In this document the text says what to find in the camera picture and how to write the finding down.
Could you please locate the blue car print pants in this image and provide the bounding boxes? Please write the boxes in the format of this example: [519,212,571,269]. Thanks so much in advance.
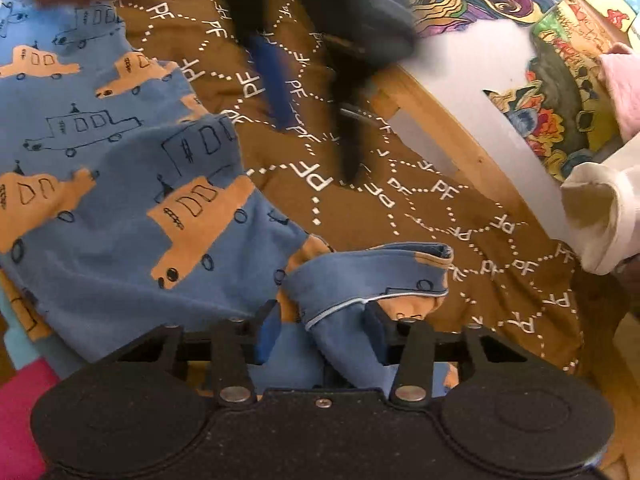
[0,0,455,396]

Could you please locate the wooden bed frame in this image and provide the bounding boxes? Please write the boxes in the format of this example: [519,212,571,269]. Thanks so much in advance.
[367,65,640,480]

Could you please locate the pink cloth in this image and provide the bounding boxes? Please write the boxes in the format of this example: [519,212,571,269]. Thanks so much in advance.
[597,42,640,142]

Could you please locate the brown letter pattern blanket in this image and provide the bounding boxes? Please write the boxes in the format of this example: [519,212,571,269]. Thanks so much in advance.
[115,0,587,376]

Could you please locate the cream white cloth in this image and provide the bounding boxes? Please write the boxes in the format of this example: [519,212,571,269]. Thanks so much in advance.
[560,152,640,276]

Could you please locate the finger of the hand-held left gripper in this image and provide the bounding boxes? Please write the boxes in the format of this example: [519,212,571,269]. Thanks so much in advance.
[247,31,302,132]
[327,59,375,187]

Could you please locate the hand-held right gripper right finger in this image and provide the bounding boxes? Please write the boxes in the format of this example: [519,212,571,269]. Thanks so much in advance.
[362,300,531,403]

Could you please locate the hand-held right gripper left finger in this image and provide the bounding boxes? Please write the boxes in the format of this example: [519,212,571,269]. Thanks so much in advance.
[107,300,283,406]

